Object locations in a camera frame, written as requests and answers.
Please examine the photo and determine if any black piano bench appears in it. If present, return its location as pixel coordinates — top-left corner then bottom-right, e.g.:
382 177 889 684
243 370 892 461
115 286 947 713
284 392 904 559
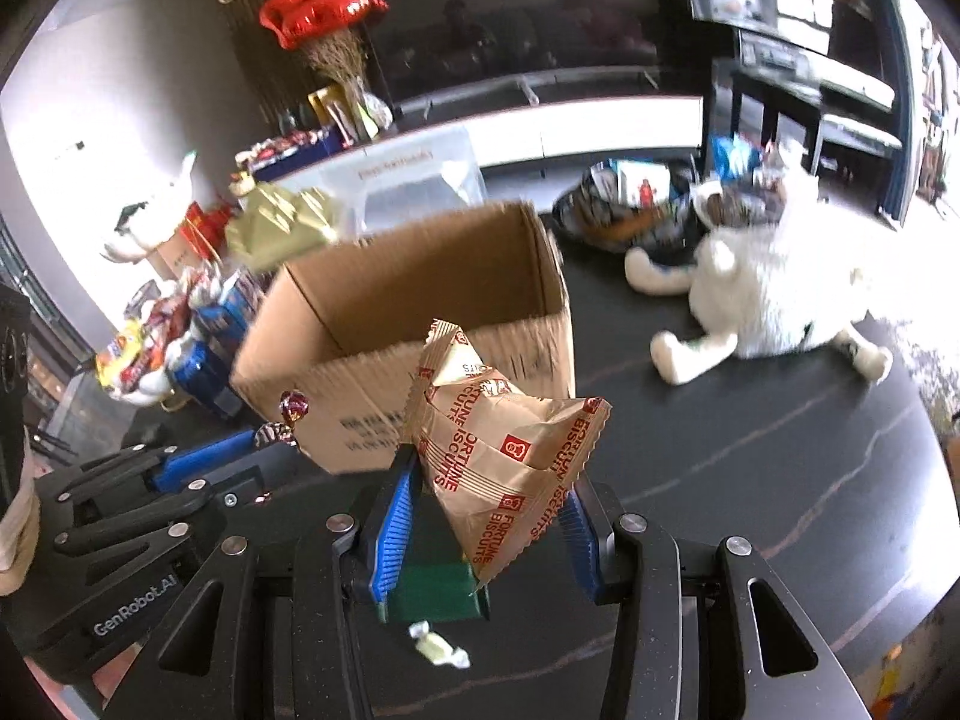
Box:
814 111 905 188

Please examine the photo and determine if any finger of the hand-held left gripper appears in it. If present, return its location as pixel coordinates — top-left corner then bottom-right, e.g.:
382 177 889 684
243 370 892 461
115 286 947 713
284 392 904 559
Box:
52 465 290 563
34 427 260 511

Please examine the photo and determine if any blue soda can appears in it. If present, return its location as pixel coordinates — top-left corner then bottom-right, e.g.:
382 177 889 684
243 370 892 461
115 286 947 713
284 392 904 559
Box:
174 334 245 421

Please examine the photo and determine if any white plush sheep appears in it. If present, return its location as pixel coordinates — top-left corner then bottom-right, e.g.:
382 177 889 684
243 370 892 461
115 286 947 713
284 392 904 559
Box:
625 157 895 387

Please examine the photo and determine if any dried flower bouquet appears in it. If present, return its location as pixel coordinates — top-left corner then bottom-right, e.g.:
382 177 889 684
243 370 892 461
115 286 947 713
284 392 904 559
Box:
296 30 395 140

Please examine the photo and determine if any tan biscuit packet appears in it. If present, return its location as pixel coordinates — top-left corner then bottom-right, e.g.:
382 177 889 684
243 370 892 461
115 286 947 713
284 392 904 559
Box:
403 319 612 586

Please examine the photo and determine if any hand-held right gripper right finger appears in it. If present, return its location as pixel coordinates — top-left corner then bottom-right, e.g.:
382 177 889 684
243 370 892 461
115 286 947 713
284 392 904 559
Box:
562 478 871 720

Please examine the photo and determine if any blue curtain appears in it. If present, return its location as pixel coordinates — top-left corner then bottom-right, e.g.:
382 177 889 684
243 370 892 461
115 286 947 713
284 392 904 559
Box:
862 0 931 226

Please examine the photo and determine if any white two-tier shell snack stand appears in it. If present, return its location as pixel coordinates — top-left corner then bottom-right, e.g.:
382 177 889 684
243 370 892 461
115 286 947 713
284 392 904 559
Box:
97 152 226 413

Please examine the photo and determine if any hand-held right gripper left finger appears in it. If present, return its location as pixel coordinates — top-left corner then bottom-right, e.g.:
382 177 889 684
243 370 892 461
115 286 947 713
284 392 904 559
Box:
101 457 417 720

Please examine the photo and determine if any red heart balloon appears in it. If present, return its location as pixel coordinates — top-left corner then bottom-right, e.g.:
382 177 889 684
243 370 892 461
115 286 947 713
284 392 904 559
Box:
259 0 338 52
315 0 391 25

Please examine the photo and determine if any person's left forearm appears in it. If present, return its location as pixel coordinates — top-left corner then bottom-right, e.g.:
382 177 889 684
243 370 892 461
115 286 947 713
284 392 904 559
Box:
0 495 42 597

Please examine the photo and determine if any red twist-wrapped candy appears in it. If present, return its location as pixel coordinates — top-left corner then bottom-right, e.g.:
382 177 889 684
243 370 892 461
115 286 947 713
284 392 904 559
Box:
255 388 310 451

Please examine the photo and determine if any blue snack canister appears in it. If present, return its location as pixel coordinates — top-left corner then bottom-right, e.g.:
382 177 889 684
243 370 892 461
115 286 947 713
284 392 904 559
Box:
191 270 252 338

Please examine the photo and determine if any clear plastic storage box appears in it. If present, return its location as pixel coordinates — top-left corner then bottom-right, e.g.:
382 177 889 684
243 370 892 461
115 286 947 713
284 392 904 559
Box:
319 126 487 237

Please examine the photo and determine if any black upright piano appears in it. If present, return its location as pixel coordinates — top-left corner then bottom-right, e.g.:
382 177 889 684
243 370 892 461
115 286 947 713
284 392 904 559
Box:
679 0 901 188

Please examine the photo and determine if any gold gift bag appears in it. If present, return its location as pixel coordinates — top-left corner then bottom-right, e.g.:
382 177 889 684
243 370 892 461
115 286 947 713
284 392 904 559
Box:
307 85 353 147

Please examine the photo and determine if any dark green snack packet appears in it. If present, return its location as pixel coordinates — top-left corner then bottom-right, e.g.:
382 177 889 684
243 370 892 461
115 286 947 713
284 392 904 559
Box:
379 495 492 625

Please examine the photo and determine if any white television cabinet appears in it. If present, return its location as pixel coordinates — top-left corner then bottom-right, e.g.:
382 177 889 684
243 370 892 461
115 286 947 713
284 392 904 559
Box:
390 67 706 166

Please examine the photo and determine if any pile of assorted snack packets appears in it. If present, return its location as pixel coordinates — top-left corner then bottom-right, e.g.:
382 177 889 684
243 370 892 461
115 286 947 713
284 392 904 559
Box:
94 274 226 391

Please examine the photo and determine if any brown floor cardboard box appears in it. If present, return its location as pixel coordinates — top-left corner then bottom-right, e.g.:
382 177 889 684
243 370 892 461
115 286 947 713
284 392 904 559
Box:
146 202 233 278

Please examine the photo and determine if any blue box of snacks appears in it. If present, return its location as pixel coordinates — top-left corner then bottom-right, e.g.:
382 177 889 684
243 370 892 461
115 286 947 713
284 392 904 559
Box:
236 127 346 173

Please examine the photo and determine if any small pale yellow candy packet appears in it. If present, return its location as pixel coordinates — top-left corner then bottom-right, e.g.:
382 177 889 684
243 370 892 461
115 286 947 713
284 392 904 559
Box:
407 619 472 670

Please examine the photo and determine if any large black television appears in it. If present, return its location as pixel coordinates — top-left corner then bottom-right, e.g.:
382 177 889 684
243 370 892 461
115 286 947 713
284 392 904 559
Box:
341 0 680 102

